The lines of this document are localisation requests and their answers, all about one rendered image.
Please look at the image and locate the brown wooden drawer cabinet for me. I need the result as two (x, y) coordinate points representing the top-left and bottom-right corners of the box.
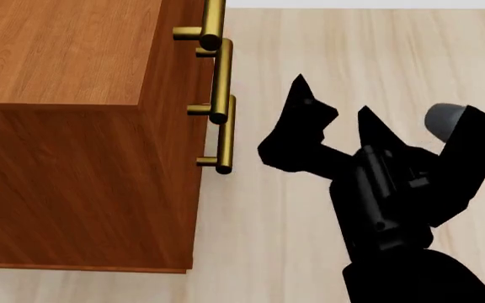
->
(0, 0), (216, 275)

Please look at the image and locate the brass bar drawer handle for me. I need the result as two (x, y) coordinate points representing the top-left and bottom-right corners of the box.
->
(186, 38), (234, 125)
(172, 0), (227, 52)
(195, 93), (237, 175)

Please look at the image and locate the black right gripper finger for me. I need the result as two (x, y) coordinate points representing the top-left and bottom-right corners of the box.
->
(357, 104), (414, 157)
(257, 73), (358, 182)

